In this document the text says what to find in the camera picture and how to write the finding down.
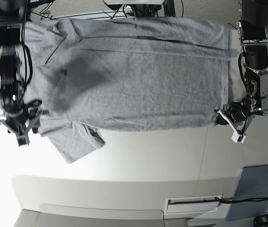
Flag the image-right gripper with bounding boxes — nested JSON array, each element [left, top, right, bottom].
[[214, 102, 255, 134]]

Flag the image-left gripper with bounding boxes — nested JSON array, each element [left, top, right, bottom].
[[0, 105, 42, 136]]

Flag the grey T-shirt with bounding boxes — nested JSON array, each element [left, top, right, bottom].
[[24, 17, 231, 163]]

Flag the blue-grey flat panel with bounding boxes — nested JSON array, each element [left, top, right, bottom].
[[225, 165, 268, 222]]

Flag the black device bottom right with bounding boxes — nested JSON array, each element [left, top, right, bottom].
[[253, 214, 268, 227]]

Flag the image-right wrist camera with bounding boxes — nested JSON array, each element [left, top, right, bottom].
[[231, 131, 246, 143]]

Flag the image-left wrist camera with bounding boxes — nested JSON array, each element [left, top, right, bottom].
[[16, 133, 30, 147]]

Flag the white cable grommet plate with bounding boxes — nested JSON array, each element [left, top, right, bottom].
[[164, 194, 223, 215]]

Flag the black cable on table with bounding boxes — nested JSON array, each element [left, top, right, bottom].
[[214, 195, 268, 204]]

